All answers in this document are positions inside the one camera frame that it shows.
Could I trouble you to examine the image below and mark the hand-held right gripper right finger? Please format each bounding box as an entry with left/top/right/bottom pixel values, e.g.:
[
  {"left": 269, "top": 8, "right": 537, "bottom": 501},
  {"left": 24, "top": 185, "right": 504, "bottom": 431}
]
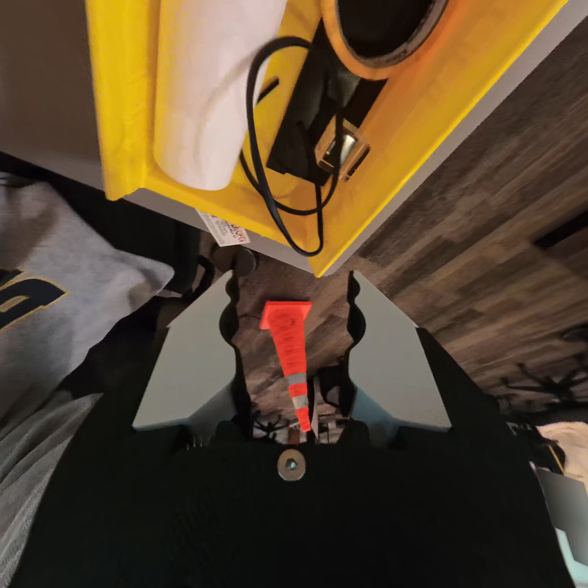
[{"left": 342, "top": 271, "right": 453, "bottom": 442}]

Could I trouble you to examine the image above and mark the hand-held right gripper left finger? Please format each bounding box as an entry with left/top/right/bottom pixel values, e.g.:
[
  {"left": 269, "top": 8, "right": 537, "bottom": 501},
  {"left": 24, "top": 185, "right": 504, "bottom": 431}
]
[{"left": 132, "top": 271, "right": 253, "bottom": 442}]

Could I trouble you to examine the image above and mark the yellow plastic bin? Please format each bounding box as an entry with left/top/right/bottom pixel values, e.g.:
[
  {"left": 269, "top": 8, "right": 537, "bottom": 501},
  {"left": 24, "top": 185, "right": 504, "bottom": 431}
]
[{"left": 85, "top": 0, "right": 570, "bottom": 276}]

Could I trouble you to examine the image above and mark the black cable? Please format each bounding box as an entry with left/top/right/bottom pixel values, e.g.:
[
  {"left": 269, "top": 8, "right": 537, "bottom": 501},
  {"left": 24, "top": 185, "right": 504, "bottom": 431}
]
[{"left": 239, "top": 37, "right": 343, "bottom": 257}]

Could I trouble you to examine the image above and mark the orange traffic cone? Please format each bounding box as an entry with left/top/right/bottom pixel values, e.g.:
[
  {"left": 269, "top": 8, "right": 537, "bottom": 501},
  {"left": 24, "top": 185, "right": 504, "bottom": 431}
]
[{"left": 259, "top": 301, "right": 313, "bottom": 432}]

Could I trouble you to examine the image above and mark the white printed label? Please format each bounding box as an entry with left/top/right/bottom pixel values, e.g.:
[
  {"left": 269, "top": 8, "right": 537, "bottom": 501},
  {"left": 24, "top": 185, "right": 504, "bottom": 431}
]
[{"left": 198, "top": 209, "right": 251, "bottom": 246}]

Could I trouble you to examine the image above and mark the black office chair base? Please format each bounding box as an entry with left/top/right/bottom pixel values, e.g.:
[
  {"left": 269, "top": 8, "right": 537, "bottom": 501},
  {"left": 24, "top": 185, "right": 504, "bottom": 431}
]
[{"left": 498, "top": 363, "right": 588, "bottom": 409}]

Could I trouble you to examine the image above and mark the white paper towel roll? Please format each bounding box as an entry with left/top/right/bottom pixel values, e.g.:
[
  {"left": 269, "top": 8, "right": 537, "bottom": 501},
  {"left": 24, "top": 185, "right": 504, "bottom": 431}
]
[{"left": 153, "top": 0, "right": 288, "bottom": 191}]

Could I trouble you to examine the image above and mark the yellow tape roll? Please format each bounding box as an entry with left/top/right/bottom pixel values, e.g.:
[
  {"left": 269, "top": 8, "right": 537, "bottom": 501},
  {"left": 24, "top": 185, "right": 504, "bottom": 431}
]
[{"left": 319, "top": 0, "right": 448, "bottom": 81}]

